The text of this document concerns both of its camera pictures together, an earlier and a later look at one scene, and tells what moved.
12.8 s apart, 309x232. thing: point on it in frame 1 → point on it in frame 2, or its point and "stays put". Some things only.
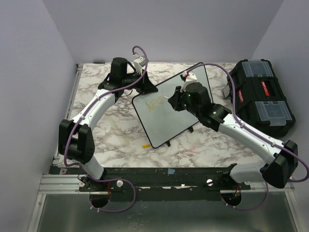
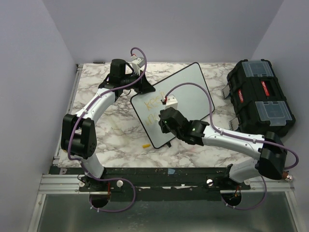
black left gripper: (146, 86) stays put
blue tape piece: (171, 171) stays put
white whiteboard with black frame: (161, 120) stays put
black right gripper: (175, 99) → (164, 129)
